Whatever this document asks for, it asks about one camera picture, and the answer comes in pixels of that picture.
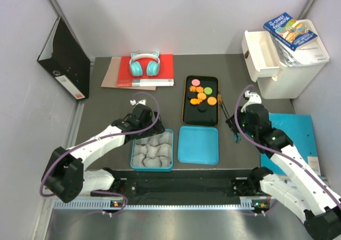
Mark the pink round cookie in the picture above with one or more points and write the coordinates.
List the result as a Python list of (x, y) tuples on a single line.
[(195, 82)]

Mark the grey cable duct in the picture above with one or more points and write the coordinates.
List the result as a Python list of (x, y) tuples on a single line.
[(107, 204)]

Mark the black ring binder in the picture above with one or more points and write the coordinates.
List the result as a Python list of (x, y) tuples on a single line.
[(63, 58)]

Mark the white drawer unit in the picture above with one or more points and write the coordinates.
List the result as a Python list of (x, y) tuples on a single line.
[(275, 79)]

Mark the orange fish cookie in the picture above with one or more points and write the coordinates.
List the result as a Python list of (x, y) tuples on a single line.
[(195, 101)]

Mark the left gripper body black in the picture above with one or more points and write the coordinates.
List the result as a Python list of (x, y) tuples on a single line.
[(156, 129)]

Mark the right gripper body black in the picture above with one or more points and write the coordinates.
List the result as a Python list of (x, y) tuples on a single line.
[(250, 130)]

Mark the teal cat ear headphones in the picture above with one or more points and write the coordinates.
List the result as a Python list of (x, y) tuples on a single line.
[(148, 63)]

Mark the teal cookie tin box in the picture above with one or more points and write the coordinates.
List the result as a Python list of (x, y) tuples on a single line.
[(153, 154)]

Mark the orange round cookie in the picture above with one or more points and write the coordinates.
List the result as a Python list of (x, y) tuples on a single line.
[(212, 101), (201, 96)]

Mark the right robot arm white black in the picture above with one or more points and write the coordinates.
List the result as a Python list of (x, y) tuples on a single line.
[(311, 200)]

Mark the blue folder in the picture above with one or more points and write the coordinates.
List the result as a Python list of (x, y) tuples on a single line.
[(299, 128)]

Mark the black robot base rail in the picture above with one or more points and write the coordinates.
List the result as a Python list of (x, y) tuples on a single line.
[(185, 187)]

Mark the green round cookie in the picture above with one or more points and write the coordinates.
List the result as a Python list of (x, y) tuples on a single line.
[(208, 90)]

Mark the brown cardboard folder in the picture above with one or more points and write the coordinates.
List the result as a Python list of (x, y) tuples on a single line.
[(111, 76)]

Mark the teal tin lid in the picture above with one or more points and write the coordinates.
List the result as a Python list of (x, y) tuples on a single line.
[(198, 145)]

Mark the red book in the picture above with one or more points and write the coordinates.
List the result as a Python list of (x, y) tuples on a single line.
[(164, 78)]

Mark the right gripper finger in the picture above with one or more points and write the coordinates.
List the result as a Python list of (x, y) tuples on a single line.
[(223, 107), (236, 137)]

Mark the blue paperback book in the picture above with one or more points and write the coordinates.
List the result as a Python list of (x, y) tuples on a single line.
[(289, 31)]

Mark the black round cookie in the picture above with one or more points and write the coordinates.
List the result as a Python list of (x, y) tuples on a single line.
[(191, 95), (202, 107)]

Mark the black cookie tray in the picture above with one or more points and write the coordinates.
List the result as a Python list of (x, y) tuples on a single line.
[(190, 114)]

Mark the orange flower cookie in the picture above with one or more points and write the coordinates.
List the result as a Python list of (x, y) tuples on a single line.
[(199, 89), (192, 88)]

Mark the white booklet stack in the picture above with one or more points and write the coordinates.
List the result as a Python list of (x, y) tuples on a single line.
[(308, 54)]

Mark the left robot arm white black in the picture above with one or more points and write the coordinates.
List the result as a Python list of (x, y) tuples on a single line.
[(67, 175)]

